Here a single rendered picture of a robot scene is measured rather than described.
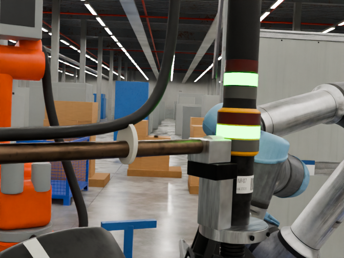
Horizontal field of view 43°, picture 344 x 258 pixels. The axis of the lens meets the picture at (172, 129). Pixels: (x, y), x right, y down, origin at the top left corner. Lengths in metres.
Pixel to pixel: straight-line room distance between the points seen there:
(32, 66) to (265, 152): 3.81
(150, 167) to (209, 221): 9.29
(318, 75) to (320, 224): 1.43
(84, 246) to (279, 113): 0.51
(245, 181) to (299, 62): 1.98
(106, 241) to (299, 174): 0.36
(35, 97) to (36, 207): 7.13
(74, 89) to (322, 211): 10.11
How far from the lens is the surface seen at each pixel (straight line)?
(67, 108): 8.45
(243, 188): 0.43
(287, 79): 2.37
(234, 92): 0.43
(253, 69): 0.43
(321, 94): 1.02
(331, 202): 1.09
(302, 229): 1.12
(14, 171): 4.14
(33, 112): 11.25
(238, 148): 0.42
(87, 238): 0.54
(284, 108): 0.90
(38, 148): 0.31
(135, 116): 0.35
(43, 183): 4.24
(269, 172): 0.66
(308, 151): 2.42
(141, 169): 9.67
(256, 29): 0.44
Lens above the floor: 1.58
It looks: 3 degrees down
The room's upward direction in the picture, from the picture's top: 2 degrees clockwise
